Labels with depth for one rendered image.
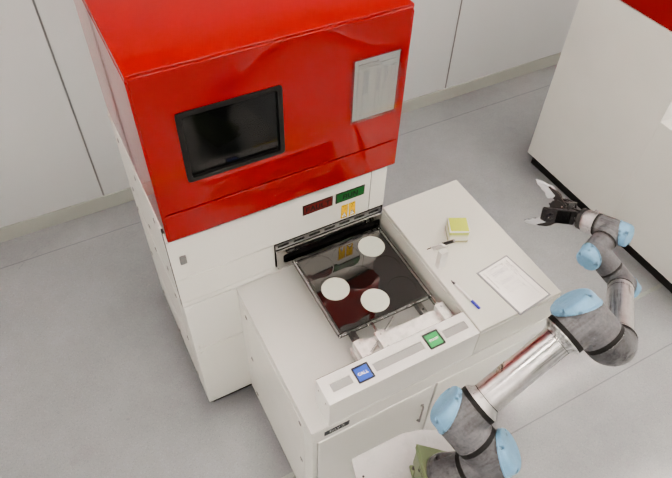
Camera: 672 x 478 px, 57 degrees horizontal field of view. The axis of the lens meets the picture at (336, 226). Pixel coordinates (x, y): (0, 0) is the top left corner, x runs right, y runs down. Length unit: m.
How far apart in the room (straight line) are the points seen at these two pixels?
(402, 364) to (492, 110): 2.89
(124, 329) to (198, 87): 1.90
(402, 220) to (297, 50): 0.90
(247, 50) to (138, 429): 1.92
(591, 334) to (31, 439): 2.38
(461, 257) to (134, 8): 1.33
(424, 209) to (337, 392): 0.83
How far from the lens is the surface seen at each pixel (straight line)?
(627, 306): 1.92
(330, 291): 2.17
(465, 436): 1.68
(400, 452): 1.99
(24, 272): 3.70
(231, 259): 2.16
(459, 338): 2.04
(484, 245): 2.30
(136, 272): 3.49
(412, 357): 1.98
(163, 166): 1.72
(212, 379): 2.74
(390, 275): 2.23
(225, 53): 1.59
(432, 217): 2.35
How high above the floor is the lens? 2.65
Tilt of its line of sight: 48 degrees down
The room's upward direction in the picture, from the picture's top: 2 degrees clockwise
